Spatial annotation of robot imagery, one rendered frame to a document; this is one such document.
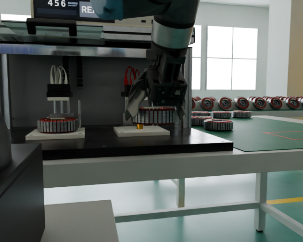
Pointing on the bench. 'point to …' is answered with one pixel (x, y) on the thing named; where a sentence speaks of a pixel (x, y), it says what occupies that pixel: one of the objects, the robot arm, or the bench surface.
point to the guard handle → (31, 24)
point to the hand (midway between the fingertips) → (153, 116)
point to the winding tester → (145, 22)
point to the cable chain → (76, 68)
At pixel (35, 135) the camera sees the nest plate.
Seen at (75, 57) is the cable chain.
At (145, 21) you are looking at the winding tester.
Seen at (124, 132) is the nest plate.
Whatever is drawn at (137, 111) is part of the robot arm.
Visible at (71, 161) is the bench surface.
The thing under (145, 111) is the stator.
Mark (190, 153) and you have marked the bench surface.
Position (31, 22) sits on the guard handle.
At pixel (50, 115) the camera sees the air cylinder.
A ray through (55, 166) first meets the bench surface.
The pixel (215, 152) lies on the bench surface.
